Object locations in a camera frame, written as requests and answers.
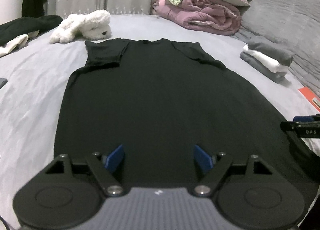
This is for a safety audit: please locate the black crumpled garment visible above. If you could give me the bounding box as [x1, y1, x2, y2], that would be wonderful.
[0, 15, 63, 46]

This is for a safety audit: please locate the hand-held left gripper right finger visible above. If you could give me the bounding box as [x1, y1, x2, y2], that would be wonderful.
[194, 144, 275, 197]

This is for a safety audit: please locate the pink folded quilt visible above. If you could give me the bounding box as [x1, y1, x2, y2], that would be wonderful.
[152, 0, 242, 36]

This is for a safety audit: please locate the white folded shirt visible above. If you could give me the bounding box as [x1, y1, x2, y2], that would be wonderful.
[242, 45, 288, 73]

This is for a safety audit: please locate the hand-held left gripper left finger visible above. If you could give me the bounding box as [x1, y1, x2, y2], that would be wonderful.
[41, 144, 125, 197]

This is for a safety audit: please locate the white plush dog toy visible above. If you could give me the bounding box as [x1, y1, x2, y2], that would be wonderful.
[49, 10, 112, 44]

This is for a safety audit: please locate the orange card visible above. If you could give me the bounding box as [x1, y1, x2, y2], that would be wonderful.
[299, 87, 320, 111]

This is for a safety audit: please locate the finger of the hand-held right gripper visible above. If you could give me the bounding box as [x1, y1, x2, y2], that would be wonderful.
[293, 114, 320, 122]

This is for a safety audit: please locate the dark grey folded shirt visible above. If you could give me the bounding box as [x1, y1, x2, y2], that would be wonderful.
[247, 36, 295, 66]

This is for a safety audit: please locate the white crumpled cloth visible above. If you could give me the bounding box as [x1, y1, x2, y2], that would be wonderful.
[0, 33, 29, 56]

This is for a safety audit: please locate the grey bed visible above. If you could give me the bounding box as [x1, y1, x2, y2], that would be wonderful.
[0, 13, 320, 228]

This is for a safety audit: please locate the black t-shirt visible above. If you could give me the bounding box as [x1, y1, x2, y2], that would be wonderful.
[54, 38, 319, 195]

